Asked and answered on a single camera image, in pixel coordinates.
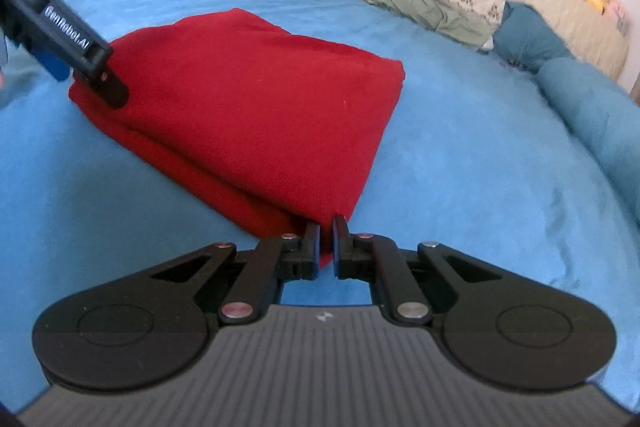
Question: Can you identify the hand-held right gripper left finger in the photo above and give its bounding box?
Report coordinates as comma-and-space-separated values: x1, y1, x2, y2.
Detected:
150, 221, 321, 325

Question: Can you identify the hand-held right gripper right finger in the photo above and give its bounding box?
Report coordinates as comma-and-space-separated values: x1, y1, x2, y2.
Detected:
332, 214, 503, 326

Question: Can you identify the blue duvet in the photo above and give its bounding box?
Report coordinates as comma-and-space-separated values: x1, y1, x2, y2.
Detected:
535, 57, 640, 228

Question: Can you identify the green pillow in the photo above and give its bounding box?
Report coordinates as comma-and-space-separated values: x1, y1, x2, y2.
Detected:
339, 0, 493, 50

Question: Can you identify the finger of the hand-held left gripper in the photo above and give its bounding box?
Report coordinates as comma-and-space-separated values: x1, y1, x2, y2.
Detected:
27, 44, 70, 82
0, 0, 130, 110

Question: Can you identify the teal pillow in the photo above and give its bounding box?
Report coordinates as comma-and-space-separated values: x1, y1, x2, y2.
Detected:
492, 1, 572, 74

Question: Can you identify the red knit sweater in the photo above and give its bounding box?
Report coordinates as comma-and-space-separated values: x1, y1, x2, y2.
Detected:
68, 8, 405, 270

